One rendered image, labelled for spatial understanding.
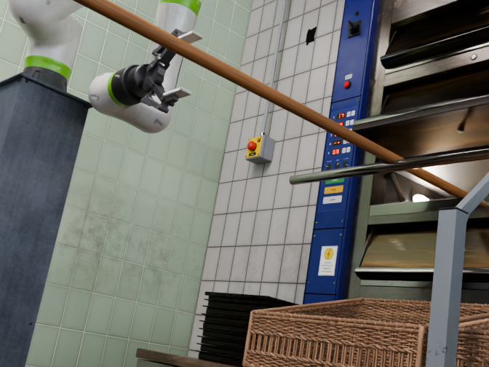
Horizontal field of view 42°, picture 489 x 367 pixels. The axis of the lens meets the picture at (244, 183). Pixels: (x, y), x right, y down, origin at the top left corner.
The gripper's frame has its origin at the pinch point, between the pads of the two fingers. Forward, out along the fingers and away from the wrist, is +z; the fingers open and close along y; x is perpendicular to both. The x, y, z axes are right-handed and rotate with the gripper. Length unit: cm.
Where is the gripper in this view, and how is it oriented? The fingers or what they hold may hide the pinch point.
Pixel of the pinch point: (189, 62)
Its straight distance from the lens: 141.8
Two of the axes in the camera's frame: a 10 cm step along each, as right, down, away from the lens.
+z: 6.6, -0.9, -7.5
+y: -1.7, 9.5, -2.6
